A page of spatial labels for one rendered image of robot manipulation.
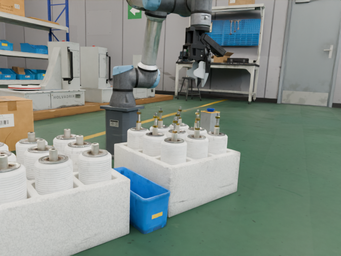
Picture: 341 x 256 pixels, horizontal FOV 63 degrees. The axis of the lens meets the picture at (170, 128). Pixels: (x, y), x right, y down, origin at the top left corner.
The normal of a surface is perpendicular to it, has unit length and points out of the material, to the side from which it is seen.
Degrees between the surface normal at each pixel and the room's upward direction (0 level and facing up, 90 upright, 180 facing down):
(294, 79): 90
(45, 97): 90
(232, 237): 0
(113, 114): 90
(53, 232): 90
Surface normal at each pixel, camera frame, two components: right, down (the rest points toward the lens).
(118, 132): -0.41, 0.15
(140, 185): -0.76, 0.06
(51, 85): 0.91, 0.12
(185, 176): 0.64, 0.18
